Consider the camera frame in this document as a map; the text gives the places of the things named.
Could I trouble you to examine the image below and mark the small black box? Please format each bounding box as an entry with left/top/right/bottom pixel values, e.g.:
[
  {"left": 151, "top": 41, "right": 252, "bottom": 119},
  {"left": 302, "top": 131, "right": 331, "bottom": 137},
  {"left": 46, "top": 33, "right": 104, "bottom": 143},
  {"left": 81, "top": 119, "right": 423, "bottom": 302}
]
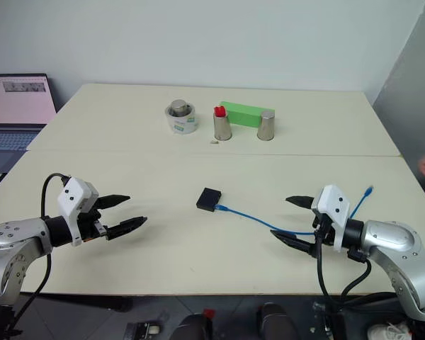
[{"left": 195, "top": 187, "right": 223, "bottom": 213}]

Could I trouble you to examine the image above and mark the green foam block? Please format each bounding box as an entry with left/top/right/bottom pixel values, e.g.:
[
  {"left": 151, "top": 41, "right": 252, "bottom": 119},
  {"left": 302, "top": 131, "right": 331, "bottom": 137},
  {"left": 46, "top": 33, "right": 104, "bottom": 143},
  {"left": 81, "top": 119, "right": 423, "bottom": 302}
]
[{"left": 220, "top": 101, "right": 276, "bottom": 128}]

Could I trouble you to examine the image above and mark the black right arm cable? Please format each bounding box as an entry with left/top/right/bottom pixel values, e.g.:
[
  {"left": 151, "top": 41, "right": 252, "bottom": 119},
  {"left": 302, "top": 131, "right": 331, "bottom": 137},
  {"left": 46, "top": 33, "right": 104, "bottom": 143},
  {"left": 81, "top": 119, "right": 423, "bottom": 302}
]
[{"left": 314, "top": 226, "right": 400, "bottom": 315}]

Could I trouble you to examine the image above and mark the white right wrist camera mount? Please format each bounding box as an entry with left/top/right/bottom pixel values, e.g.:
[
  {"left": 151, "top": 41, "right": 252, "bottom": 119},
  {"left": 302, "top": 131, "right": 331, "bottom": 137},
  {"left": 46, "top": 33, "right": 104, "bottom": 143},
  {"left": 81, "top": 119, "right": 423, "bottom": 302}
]
[{"left": 310, "top": 183, "right": 352, "bottom": 254}]

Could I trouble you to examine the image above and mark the blue cable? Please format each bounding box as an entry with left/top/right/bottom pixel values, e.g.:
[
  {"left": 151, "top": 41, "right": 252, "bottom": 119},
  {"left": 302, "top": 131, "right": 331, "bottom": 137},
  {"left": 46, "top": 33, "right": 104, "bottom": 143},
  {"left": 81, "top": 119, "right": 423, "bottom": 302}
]
[{"left": 215, "top": 184, "right": 376, "bottom": 237}]

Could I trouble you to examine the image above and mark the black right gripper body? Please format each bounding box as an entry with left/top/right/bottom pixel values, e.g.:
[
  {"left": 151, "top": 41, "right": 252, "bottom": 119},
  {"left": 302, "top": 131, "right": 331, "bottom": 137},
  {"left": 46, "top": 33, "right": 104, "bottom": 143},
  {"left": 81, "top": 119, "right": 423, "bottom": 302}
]
[{"left": 311, "top": 208, "right": 336, "bottom": 249}]

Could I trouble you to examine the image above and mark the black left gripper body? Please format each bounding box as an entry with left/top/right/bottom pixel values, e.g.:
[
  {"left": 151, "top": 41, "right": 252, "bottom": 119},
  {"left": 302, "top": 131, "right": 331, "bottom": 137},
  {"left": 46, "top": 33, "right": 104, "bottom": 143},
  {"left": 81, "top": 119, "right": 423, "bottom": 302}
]
[{"left": 76, "top": 206, "right": 110, "bottom": 244}]

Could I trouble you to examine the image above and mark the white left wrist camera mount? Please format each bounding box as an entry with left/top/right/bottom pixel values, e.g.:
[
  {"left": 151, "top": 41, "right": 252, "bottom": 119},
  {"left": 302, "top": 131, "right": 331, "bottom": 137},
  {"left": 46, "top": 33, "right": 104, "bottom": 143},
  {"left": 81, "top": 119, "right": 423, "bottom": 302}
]
[{"left": 56, "top": 176, "right": 100, "bottom": 247}]

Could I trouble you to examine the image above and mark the open laptop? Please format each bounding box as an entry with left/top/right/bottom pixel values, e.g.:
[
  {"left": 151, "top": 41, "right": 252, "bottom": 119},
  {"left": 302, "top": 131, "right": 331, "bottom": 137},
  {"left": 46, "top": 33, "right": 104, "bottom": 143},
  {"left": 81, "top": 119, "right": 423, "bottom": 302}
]
[{"left": 0, "top": 73, "right": 58, "bottom": 153}]

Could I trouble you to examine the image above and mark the dark rounded shape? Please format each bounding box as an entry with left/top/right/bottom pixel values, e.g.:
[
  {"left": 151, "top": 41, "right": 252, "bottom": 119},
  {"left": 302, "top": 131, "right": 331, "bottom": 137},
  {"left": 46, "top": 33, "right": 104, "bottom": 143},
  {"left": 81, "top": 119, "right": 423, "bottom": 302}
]
[
  {"left": 256, "top": 302, "right": 300, "bottom": 340},
  {"left": 171, "top": 312, "right": 214, "bottom": 340}
]

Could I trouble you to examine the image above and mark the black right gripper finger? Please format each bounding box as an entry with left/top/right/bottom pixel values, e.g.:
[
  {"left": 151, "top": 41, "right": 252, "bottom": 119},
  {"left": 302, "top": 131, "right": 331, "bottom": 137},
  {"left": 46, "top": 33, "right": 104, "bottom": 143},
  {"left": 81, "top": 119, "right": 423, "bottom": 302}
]
[
  {"left": 269, "top": 229, "right": 320, "bottom": 257},
  {"left": 284, "top": 195, "right": 319, "bottom": 210}
]

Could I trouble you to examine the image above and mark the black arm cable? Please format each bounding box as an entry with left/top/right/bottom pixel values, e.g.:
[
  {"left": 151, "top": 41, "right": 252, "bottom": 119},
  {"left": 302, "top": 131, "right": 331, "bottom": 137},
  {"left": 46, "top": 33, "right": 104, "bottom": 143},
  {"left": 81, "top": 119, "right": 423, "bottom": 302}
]
[
  {"left": 5, "top": 172, "right": 72, "bottom": 336},
  {"left": 314, "top": 226, "right": 400, "bottom": 315}
]

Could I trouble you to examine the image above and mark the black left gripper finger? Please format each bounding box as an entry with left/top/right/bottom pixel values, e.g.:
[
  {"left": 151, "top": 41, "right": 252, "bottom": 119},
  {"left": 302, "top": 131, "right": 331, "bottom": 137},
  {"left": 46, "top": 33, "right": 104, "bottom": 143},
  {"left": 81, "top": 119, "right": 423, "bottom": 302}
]
[
  {"left": 93, "top": 193, "right": 132, "bottom": 211},
  {"left": 105, "top": 215, "right": 149, "bottom": 242}
]

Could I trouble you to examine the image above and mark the metal cylinder weight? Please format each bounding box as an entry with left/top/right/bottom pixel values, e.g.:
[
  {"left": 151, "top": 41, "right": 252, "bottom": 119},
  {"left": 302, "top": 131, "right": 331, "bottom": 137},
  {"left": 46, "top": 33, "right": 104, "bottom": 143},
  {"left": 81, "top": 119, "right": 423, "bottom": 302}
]
[{"left": 169, "top": 99, "right": 194, "bottom": 118}]

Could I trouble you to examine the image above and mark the steel cup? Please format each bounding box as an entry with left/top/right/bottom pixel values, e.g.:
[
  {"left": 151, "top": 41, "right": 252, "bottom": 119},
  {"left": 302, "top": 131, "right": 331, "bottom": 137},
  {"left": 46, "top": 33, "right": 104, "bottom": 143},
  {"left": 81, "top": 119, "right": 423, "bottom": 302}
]
[
  {"left": 212, "top": 113, "right": 234, "bottom": 142},
  {"left": 256, "top": 110, "right": 278, "bottom": 142}
]

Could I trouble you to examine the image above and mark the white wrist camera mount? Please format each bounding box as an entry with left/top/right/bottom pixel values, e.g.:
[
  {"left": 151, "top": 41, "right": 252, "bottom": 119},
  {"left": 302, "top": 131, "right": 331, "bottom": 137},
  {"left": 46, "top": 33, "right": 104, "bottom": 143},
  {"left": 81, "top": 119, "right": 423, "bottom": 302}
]
[
  {"left": 56, "top": 176, "right": 100, "bottom": 247},
  {"left": 310, "top": 183, "right": 352, "bottom": 254}
]

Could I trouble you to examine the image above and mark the white sneaker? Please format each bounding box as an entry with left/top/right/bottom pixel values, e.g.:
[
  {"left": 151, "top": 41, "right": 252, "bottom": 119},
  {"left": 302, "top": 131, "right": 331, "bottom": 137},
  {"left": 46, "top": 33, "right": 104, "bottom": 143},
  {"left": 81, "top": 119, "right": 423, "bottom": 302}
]
[{"left": 367, "top": 319, "right": 412, "bottom": 340}]

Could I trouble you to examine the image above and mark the grey device on floor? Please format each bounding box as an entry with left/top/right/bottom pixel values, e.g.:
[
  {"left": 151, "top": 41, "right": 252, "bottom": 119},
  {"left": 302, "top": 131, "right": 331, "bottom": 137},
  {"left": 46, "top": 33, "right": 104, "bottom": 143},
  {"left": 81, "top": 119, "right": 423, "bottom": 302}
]
[{"left": 125, "top": 319, "right": 164, "bottom": 340}]

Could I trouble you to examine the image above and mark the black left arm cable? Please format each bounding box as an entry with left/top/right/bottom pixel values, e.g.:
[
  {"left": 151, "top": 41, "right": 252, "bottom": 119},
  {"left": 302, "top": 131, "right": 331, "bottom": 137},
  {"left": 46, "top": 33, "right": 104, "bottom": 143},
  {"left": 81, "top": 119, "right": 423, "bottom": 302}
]
[{"left": 5, "top": 172, "right": 72, "bottom": 336}]

